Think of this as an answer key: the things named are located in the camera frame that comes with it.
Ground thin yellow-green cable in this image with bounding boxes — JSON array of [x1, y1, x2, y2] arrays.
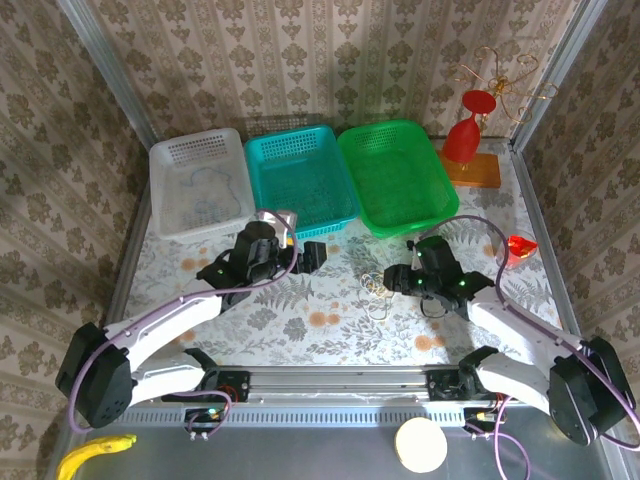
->
[[357, 271, 390, 300]]

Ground thin blue cable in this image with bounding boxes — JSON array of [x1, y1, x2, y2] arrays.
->
[[178, 167, 245, 224]]

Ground floral table cover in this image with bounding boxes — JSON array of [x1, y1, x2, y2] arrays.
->
[[124, 139, 566, 366]]

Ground white plastic basket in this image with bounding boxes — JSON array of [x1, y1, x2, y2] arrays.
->
[[148, 127, 257, 245]]

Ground teal plastic basket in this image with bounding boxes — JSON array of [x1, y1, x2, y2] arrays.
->
[[243, 123, 360, 241]]

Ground clear glass with red filling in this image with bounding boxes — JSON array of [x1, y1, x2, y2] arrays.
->
[[499, 233, 539, 271]]

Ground green plastic basket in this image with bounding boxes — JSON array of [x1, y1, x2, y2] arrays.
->
[[337, 118, 461, 240]]

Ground wooden block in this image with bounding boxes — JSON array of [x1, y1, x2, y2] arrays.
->
[[439, 152, 502, 190]]

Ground red goblet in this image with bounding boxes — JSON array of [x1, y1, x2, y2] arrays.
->
[[444, 89, 498, 164]]

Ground black connector board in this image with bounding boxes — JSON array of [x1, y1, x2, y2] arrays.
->
[[182, 407, 232, 435], [462, 406, 503, 435]]

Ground round cream disc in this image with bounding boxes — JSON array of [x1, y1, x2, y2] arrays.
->
[[394, 417, 448, 474]]

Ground yellow banana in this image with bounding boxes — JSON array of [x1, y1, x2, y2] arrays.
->
[[55, 433, 138, 480]]

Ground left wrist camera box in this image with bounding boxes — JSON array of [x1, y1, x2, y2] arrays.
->
[[257, 209, 299, 249]]

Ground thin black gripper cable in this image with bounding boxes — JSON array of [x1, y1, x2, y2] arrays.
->
[[421, 294, 449, 319]]

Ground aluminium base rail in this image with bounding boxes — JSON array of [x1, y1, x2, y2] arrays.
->
[[119, 364, 551, 407]]

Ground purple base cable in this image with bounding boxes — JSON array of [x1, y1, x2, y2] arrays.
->
[[492, 394, 532, 480], [187, 391, 235, 436]]

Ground gold wire ornament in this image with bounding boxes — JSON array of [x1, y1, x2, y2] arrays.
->
[[446, 44, 560, 126]]

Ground aluminium frame post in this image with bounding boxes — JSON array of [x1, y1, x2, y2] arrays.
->
[[57, 0, 157, 144], [509, 0, 611, 149]]

